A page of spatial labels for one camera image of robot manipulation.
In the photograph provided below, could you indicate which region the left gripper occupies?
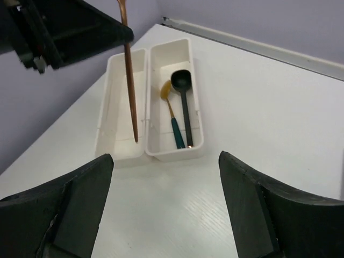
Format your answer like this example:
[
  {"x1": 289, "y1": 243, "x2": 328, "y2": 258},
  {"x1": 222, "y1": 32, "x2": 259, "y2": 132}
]
[{"x1": 1, "y1": 1, "x2": 134, "y2": 73}]

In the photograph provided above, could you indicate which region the gold spoon teal handle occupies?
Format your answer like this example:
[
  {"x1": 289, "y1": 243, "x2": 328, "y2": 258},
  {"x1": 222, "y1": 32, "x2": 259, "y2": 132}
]
[{"x1": 160, "y1": 80, "x2": 185, "y2": 149}]

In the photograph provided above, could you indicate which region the aluminium rail back edge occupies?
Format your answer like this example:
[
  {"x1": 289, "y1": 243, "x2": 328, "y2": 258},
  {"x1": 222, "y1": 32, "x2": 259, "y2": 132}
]
[{"x1": 162, "y1": 17, "x2": 343, "y2": 81}]

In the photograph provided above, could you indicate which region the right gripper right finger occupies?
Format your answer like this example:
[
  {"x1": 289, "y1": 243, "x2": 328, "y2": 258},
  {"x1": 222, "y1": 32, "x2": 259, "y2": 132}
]
[{"x1": 219, "y1": 152, "x2": 343, "y2": 257}]

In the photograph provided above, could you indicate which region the white container right compartment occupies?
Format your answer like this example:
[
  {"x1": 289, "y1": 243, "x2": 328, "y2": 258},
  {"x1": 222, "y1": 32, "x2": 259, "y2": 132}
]
[{"x1": 146, "y1": 38, "x2": 204, "y2": 162}]

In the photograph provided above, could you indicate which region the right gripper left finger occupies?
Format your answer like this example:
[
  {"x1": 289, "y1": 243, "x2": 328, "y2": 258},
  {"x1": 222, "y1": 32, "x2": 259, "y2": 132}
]
[{"x1": 1, "y1": 154, "x2": 114, "y2": 257}]

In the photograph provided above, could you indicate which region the white container left compartment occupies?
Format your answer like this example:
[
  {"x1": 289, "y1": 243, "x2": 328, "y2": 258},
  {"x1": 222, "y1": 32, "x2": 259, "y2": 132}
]
[{"x1": 95, "y1": 49, "x2": 151, "y2": 169}]

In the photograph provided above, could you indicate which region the black spoon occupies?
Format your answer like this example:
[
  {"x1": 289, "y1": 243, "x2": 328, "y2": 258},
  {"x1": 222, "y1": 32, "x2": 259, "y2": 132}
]
[{"x1": 171, "y1": 69, "x2": 194, "y2": 148}]

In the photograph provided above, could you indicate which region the white container compartment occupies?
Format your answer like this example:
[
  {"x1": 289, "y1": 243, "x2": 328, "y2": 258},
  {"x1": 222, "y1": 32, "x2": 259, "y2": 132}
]
[
  {"x1": 146, "y1": 38, "x2": 204, "y2": 162},
  {"x1": 95, "y1": 49, "x2": 151, "y2": 169}
]

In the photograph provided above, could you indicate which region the copper spoon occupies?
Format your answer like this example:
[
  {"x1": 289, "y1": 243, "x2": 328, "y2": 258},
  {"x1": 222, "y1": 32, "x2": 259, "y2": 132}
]
[{"x1": 117, "y1": 0, "x2": 138, "y2": 143}]

